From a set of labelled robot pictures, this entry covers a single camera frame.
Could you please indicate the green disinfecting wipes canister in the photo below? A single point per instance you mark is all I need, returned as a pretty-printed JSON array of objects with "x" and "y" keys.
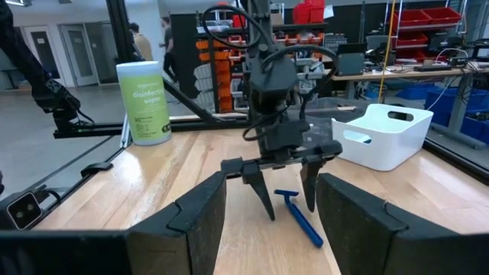
[{"x": 145, "y": 103}]

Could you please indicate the black equipment box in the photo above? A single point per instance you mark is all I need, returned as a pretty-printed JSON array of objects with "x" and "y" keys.
[{"x": 350, "y": 63}]

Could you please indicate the cluttered wooden workbench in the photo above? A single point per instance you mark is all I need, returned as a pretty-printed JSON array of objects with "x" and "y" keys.
[{"x": 382, "y": 74}]

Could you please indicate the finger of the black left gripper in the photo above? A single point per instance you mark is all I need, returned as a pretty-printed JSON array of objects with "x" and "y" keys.
[
  {"x": 260, "y": 187},
  {"x": 310, "y": 183}
]

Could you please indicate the person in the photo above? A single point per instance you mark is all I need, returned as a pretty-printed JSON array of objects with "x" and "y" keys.
[
  {"x": 168, "y": 46},
  {"x": 141, "y": 44}
]

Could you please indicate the silver aluminium bar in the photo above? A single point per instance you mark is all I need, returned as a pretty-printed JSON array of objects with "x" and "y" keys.
[{"x": 124, "y": 133}]

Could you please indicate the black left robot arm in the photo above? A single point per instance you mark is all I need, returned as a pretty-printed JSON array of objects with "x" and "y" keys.
[{"x": 260, "y": 23}]

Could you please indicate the white plastic bin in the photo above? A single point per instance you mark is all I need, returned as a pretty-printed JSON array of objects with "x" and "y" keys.
[{"x": 382, "y": 149}]

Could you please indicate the red storage bin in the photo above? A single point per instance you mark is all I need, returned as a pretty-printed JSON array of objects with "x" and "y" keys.
[
  {"x": 302, "y": 13},
  {"x": 317, "y": 9},
  {"x": 443, "y": 14},
  {"x": 412, "y": 17},
  {"x": 410, "y": 39}
]

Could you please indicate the black table clamp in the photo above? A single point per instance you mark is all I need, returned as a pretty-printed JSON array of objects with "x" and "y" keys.
[{"x": 97, "y": 167}]

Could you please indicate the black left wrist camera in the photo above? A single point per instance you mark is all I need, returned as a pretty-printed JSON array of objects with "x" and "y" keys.
[{"x": 284, "y": 135}]

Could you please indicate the blue storage bin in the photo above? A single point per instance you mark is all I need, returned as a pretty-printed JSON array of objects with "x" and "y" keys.
[
  {"x": 443, "y": 107},
  {"x": 414, "y": 91}
]

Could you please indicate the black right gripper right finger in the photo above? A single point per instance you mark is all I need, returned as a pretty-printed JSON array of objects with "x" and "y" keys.
[{"x": 363, "y": 237}]

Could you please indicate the small black depth camera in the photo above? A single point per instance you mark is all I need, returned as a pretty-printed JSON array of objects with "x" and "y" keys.
[{"x": 23, "y": 210}]

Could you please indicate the blue disposable razor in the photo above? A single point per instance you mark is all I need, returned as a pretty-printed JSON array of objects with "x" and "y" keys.
[{"x": 302, "y": 223}]

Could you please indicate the black rack with orange drawers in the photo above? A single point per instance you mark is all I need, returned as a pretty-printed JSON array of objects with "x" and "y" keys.
[{"x": 221, "y": 68}]

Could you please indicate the white door with window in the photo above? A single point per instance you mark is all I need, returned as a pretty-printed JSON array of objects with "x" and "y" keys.
[
  {"x": 44, "y": 57},
  {"x": 80, "y": 53}
]

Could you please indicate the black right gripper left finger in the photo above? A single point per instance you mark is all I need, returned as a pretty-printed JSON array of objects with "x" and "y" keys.
[{"x": 191, "y": 237}]

